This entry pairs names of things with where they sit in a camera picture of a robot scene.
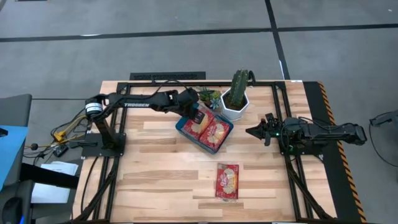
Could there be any long black floor cable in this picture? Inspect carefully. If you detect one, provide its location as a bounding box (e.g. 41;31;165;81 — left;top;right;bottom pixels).
80;155;103;215

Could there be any black computer mouse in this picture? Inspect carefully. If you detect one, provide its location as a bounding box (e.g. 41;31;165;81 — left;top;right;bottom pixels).
2;197;23;223

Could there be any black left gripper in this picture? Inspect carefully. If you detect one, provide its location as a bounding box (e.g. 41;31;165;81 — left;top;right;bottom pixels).
177;88;206;125

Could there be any black floor vent grate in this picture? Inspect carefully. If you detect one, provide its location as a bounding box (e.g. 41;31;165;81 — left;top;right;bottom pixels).
129;71;206;81

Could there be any black hazard-striped edge strip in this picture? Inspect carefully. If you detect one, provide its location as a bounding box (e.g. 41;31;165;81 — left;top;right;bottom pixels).
303;81;368;224

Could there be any tall green cactus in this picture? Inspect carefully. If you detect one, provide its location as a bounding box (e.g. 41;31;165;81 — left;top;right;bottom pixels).
229;69;251;108

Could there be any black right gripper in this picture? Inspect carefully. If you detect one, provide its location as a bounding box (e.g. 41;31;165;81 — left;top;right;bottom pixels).
245;112;283;147

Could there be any white paper sheet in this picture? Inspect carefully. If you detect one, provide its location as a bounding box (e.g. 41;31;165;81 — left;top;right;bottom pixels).
30;161;79;205

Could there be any white hexagonal plant pot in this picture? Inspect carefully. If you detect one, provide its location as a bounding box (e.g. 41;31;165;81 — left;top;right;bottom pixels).
220;88;251;123

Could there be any yellow cable bundle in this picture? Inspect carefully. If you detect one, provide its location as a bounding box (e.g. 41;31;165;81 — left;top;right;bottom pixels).
53;114;91;142

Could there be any black aluminium rig frame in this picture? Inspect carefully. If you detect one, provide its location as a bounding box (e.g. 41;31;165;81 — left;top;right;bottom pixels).
73;80;335;224

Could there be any grey floor fan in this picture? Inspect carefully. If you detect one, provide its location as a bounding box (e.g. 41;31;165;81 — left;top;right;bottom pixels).
369;109;398;167

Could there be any small green succulent plant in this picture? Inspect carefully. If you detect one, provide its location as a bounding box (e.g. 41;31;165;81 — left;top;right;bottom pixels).
198;86;223;110

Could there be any blue board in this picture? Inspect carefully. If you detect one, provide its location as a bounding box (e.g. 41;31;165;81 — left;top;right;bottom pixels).
0;125;29;190

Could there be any black power adapter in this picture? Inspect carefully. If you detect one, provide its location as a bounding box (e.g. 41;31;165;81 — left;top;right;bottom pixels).
52;145;69;157

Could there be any black flat bar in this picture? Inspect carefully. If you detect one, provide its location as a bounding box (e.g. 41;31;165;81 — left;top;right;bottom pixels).
20;163;80;189

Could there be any teal rectangular basket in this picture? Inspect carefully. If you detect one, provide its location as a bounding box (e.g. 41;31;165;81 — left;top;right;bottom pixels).
175;105;234;155

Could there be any black looping cable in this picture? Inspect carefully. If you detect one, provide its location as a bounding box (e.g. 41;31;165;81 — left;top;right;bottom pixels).
51;105;94;138

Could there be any red Orville popcorn bag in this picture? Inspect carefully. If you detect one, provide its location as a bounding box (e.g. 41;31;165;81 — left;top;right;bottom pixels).
215;163;239;200
198;116;231;152
180;105;216;141

